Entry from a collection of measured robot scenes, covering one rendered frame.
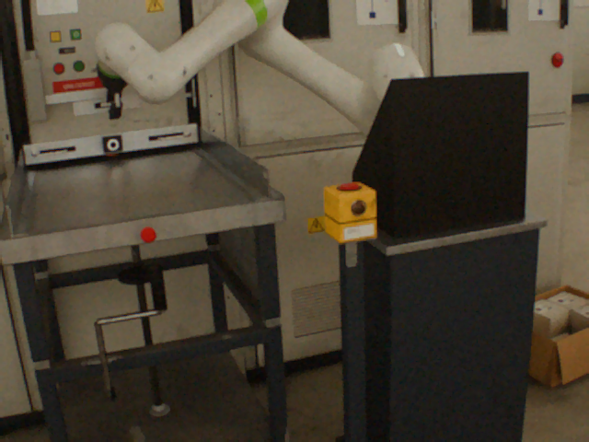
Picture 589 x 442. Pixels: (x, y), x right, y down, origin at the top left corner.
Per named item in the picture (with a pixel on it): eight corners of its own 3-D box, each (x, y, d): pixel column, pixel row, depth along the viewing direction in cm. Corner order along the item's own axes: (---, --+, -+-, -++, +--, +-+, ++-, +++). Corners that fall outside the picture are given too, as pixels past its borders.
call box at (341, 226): (377, 238, 134) (376, 189, 131) (340, 245, 131) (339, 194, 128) (360, 227, 141) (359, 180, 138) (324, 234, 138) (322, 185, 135)
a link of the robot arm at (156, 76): (216, 12, 174) (228, -14, 164) (249, 41, 174) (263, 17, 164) (119, 89, 155) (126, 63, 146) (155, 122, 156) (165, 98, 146)
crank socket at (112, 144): (123, 151, 202) (121, 134, 201) (104, 154, 200) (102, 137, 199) (122, 149, 205) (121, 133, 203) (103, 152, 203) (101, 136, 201)
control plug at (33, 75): (47, 120, 185) (40, 58, 180) (30, 122, 184) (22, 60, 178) (47, 117, 192) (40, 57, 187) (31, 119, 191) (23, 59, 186)
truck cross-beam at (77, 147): (198, 142, 212) (197, 122, 210) (26, 165, 195) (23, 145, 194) (195, 139, 217) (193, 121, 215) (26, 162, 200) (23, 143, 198)
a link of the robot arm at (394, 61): (423, 133, 171) (399, 76, 180) (444, 93, 158) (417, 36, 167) (377, 136, 168) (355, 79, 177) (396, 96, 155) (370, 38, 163)
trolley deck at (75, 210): (286, 221, 151) (284, 195, 150) (1, 266, 132) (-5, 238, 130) (215, 165, 213) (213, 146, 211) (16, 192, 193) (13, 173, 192)
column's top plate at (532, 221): (476, 195, 186) (476, 189, 185) (548, 226, 156) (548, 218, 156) (331, 216, 173) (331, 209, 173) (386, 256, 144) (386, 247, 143)
